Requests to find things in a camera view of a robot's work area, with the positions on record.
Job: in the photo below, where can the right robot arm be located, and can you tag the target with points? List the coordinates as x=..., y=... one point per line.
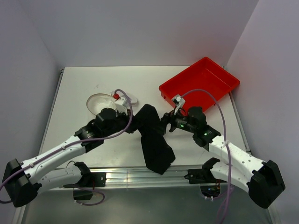
x=262, y=180

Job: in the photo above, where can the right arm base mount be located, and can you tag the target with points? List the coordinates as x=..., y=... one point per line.
x=210, y=187

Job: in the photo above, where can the white bra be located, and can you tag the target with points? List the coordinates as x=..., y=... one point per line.
x=102, y=103

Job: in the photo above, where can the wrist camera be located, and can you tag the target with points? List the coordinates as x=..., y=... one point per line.
x=121, y=103
x=179, y=102

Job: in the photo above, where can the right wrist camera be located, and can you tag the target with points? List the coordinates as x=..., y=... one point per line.
x=179, y=102

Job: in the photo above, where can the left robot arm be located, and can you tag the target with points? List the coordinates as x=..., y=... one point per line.
x=24, y=181

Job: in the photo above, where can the red plastic tray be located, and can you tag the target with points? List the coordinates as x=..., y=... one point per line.
x=204, y=74

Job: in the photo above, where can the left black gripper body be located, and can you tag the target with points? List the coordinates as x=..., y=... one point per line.
x=121, y=122

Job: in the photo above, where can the aluminium rail frame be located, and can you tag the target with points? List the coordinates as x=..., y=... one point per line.
x=134, y=195

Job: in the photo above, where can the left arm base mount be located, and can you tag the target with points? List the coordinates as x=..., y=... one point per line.
x=86, y=189

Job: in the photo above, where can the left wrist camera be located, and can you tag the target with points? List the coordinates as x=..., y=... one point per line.
x=121, y=103

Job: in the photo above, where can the black garment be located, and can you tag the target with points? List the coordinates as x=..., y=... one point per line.
x=158, y=155

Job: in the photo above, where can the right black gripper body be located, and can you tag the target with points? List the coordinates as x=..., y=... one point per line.
x=181, y=122

